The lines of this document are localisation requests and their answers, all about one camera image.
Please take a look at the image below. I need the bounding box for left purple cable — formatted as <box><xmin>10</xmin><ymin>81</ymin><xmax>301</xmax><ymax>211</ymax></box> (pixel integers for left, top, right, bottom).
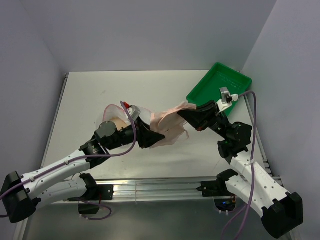
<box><xmin>0</xmin><ymin>100</ymin><xmax>138</xmax><ymax>218</ymax></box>

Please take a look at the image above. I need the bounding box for aluminium mounting rail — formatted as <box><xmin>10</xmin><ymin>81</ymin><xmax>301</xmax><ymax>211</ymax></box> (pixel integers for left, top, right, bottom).
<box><xmin>52</xmin><ymin>159</ymin><xmax>287</xmax><ymax>205</ymax></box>

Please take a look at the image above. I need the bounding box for beige bra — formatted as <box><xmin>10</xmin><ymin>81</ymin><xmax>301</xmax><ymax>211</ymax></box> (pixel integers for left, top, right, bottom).
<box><xmin>110</xmin><ymin>116</ymin><xmax>130</xmax><ymax>131</ymax></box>

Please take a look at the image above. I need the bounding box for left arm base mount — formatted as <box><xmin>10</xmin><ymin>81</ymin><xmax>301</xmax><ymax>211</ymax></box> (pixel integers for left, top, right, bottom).
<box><xmin>67</xmin><ymin>184</ymin><xmax>114</xmax><ymax>221</ymax></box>

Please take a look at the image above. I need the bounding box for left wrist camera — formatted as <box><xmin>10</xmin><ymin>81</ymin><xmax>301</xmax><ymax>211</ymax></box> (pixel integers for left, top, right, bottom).
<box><xmin>123</xmin><ymin>102</ymin><xmax>141</xmax><ymax>121</ymax></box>

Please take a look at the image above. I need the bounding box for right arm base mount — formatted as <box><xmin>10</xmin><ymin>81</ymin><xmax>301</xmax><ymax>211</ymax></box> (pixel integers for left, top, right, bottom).
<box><xmin>197</xmin><ymin>180</ymin><xmax>240</xmax><ymax>215</ymax></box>

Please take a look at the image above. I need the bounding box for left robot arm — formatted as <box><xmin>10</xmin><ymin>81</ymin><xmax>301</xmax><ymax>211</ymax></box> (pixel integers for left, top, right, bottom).
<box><xmin>0</xmin><ymin>119</ymin><xmax>165</xmax><ymax>223</ymax></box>

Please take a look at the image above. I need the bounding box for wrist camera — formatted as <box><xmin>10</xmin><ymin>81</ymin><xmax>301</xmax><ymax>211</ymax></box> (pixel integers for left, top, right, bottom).
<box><xmin>216</xmin><ymin>87</ymin><xmax>239</xmax><ymax>113</ymax></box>
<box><xmin>123</xmin><ymin>102</ymin><xmax>141</xmax><ymax>121</ymax></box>

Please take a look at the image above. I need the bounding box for green plastic tray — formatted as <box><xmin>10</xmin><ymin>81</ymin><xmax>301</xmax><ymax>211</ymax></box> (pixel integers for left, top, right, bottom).
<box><xmin>186</xmin><ymin>62</ymin><xmax>252</xmax><ymax>106</ymax></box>

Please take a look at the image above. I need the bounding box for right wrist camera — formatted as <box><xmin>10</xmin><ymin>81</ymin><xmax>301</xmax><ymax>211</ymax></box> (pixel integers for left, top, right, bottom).
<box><xmin>216</xmin><ymin>87</ymin><xmax>239</xmax><ymax>113</ymax></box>

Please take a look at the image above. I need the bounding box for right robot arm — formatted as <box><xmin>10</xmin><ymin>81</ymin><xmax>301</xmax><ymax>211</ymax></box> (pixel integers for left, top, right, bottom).
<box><xmin>178</xmin><ymin>100</ymin><xmax>303</xmax><ymax>239</ymax></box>

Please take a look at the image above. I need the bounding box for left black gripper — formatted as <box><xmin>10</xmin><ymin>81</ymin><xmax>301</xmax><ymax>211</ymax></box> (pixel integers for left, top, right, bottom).
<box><xmin>106</xmin><ymin>115</ymin><xmax>165</xmax><ymax>151</ymax></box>

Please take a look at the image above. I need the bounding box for pink bra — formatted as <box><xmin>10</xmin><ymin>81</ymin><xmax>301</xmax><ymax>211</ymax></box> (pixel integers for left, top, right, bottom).
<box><xmin>150</xmin><ymin>101</ymin><xmax>197</xmax><ymax>149</ymax></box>

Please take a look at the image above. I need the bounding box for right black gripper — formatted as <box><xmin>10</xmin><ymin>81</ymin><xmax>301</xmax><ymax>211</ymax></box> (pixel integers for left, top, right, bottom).
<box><xmin>178</xmin><ymin>99</ymin><xmax>231</xmax><ymax>141</ymax></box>

